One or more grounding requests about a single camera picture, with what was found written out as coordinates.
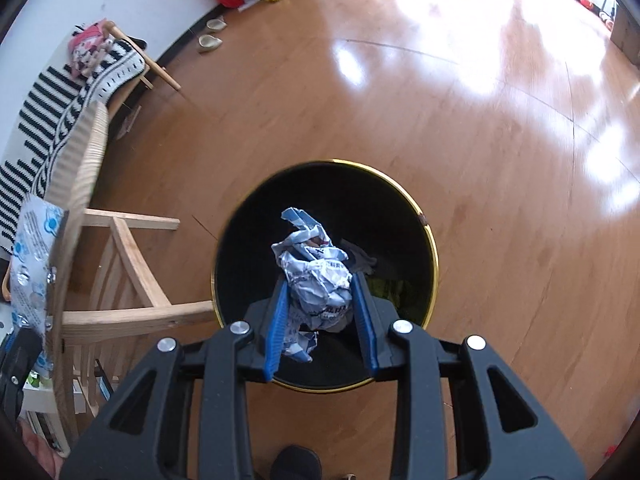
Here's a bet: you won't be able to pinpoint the black gold trash bin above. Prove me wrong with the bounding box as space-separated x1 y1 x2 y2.
212 159 439 393

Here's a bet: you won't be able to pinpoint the pink cartoon pillow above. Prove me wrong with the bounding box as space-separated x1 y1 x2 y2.
68 20 114 78

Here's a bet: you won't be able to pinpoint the black white striped blanket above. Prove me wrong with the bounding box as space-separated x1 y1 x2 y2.
1 40 142 252

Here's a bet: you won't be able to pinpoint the wooden table legs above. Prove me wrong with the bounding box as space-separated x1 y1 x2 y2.
49 206 216 446

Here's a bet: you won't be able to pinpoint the beige slipper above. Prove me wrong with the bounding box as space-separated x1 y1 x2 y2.
206 18 227 32
198 35 222 53

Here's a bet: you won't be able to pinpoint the silver foil wrapper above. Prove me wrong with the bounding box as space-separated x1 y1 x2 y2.
271 207 352 363

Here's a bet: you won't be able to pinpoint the blue white wipes packet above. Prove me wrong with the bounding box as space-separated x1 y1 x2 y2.
10 193 66 339

